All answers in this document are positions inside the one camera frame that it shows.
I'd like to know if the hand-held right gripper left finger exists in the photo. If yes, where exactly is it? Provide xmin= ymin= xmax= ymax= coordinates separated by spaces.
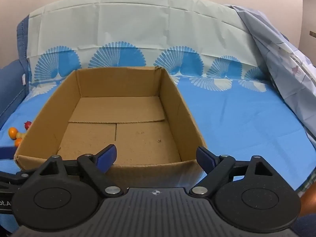
xmin=22 ymin=144 xmax=124 ymax=197

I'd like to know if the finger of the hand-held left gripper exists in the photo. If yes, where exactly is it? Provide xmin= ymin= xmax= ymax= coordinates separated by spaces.
xmin=0 ymin=169 xmax=34 ymax=186
xmin=0 ymin=146 xmax=18 ymax=159

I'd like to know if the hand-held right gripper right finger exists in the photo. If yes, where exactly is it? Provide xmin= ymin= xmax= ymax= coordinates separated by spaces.
xmin=189 ymin=146 xmax=295 ymax=196

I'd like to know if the brown cardboard box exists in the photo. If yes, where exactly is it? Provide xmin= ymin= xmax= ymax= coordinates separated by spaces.
xmin=14 ymin=66 xmax=208 ymax=190

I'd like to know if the blue fan-print tablecloth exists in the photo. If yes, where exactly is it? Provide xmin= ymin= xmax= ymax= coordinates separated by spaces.
xmin=0 ymin=0 xmax=310 ymax=193

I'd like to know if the dark blue zippered cushion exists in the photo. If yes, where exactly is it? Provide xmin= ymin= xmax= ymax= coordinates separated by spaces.
xmin=0 ymin=15 xmax=31 ymax=131

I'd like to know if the person's bare leg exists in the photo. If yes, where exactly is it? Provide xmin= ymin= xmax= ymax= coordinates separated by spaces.
xmin=299 ymin=185 xmax=316 ymax=220

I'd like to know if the pale grey-blue sheet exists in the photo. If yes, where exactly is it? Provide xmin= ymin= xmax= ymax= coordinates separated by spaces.
xmin=223 ymin=4 xmax=316 ymax=151

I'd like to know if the person's dark blue clothing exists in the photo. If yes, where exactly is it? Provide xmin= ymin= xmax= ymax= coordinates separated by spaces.
xmin=294 ymin=215 xmax=316 ymax=237

